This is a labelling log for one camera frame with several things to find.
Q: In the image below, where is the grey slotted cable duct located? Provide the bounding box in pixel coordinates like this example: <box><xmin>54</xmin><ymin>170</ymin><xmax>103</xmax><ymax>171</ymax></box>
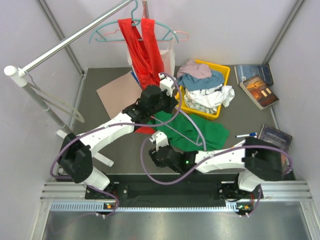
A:
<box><xmin>50</xmin><ymin>201</ymin><xmax>239</xmax><ymax>213</ymax></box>

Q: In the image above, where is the yellow plastic bin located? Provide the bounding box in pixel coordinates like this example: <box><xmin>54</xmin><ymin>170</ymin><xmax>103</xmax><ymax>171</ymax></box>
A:
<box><xmin>176</xmin><ymin>59</ymin><xmax>231</xmax><ymax>120</ymax></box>

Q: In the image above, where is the orange cap marker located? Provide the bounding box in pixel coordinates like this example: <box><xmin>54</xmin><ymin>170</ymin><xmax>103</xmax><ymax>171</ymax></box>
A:
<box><xmin>232</xmin><ymin>139</ymin><xmax>246</xmax><ymax>148</ymax></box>

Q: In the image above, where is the dark sunset cover book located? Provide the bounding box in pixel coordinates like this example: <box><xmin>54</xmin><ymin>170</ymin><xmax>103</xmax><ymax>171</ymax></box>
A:
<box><xmin>257</xmin><ymin>123</ymin><xmax>293</xmax><ymax>173</ymax></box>

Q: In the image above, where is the teal plastic hanger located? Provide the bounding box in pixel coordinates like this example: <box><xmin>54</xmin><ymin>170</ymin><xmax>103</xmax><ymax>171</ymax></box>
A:
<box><xmin>88</xmin><ymin>0</ymin><xmax>181</xmax><ymax>44</ymax></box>

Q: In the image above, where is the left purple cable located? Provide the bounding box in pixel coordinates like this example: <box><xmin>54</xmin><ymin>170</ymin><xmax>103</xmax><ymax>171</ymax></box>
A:
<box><xmin>49</xmin><ymin>71</ymin><xmax>182</xmax><ymax>218</ymax></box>

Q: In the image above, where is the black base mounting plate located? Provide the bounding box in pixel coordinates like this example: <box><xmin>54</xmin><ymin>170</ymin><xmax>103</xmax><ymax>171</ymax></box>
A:
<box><xmin>85</xmin><ymin>173</ymin><xmax>259</xmax><ymax>208</ymax></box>

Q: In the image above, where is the orange cover paperback book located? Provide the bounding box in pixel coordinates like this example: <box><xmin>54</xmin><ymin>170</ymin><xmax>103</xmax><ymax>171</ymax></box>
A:
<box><xmin>239</xmin><ymin>75</ymin><xmax>279</xmax><ymax>110</ymax></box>

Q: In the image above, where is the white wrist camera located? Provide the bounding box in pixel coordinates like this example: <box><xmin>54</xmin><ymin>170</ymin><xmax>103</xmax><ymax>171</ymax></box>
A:
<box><xmin>149</xmin><ymin>131</ymin><xmax>170</xmax><ymax>152</ymax></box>
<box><xmin>159</xmin><ymin>76</ymin><xmax>176</xmax><ymax>97</ymax></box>

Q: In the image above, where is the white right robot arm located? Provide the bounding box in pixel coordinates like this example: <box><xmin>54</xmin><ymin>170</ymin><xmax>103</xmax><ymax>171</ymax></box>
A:
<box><xmin>148</xmin><ymin>132</ymin><xmax>286</xmax><ymax>198</ymax></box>

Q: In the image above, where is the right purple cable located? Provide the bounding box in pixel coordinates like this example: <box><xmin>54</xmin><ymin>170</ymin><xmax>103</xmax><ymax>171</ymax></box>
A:
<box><xmin>139</xmin><ymin>137</ymin><xmax>294</xmax><ymax>218</ymax></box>

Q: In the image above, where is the lavender plastic hanger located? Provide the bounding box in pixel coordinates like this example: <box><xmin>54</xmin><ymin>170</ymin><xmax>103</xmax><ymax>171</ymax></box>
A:
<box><xmin>151</xmin><ymin>106</ymin><xmax>207</xmax><ymax>151</ymax></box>

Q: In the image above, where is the white patterned garment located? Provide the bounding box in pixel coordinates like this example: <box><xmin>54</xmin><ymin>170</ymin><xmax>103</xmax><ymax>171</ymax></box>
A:
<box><xmin>183</xmin><ymin>84</ymin><xmax>235</xmax><ymax>115</ymax></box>

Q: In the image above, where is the pink garment in bin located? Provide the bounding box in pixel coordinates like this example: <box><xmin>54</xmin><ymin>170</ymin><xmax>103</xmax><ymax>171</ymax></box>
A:
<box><xmin>177</xmin><ymin>59</ymin><xmax>212</xmax><ymax>79</ymax></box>

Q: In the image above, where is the clear plastic hanger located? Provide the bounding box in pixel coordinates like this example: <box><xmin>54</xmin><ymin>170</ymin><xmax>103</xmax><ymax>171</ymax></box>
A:
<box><xmin>27</xmin><ymin>73</ymin><xmax>85</xmax><ymax>123</ymax></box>

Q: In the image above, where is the brown cardboard sheet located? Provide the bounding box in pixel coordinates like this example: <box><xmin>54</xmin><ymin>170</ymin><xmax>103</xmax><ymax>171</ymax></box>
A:
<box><xmin>96</xmin><ymin>71</ymin><xmax>142</xmax><ymax>119</ymax></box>

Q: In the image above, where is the green tank top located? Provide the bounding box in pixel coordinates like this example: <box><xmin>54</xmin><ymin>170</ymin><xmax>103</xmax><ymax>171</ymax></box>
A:
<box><xmin>153</xmin><ymin>113</ymin><xmax>230</xmax><ymax>152</ymax></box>

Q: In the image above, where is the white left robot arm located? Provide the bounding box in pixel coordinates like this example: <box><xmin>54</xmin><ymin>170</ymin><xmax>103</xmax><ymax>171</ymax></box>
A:
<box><xmin>56</xmin><ymin>83</ymin><xmax>178</xmax><ymax>199</ymax></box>

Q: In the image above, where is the blue hardcover book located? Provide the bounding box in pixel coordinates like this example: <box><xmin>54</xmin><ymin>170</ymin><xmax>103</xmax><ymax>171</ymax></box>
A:
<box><xmin>234</xmin><ymin>64</ymin><xmax>274</xmax><ymax>87</ymax></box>

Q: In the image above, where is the red tank top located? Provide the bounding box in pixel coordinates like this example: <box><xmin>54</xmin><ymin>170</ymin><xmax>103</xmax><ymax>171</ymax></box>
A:
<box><xmin>117</xmin><ymin>17</ymin><xmax>166</xmax><ymax>135</ymax></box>

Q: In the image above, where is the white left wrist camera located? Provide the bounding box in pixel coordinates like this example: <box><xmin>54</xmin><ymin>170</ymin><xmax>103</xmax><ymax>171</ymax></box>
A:
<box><xmin>159</xmin><ymin>76</ymin><xmax>176</xmax><ymax>97</ymax></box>

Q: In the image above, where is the purple cable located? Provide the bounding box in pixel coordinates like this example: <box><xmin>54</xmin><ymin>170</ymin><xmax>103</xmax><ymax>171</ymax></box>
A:
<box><xmin>139</xmin><ymin>137</ymin><xmax>294</xmax><ymax>218</ymax></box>
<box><xmin>49</xmin><ymin>71</ymin><xmax>182</xmax><ymax>218</ymax></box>

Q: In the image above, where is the blue cap marker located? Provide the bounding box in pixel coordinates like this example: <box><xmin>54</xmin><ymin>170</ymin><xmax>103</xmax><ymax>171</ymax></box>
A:
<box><xmin>235</xmin><ymin>132</ymin><xmax>257</xmax><ymax>138</ymax></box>

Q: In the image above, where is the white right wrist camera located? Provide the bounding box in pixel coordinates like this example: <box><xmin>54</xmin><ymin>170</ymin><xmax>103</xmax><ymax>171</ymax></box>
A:
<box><xmin>149</xmin><ymin>131</ymin><xmax>170</xmax><ymax>152</ymax></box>

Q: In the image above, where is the metal clothes rail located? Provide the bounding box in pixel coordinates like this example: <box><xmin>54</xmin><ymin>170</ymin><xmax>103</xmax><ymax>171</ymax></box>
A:
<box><xmin>21</xmin><ymin>0</ymin><xmax>132</xmax><ymax>73</ymax></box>

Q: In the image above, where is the blue garment in bin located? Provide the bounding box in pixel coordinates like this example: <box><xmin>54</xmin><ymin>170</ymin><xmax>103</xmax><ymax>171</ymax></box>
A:
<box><xmin>177</xmin><ymin>70</ymin><xmax>225</xmax><ymax>91</ymax></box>

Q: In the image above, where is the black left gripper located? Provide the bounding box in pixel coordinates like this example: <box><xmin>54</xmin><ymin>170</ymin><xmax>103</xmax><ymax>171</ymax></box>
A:
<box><xmin>148</xmin><ymin>88</ymin><xmax>178</xmax><ymax>116</ymax></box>

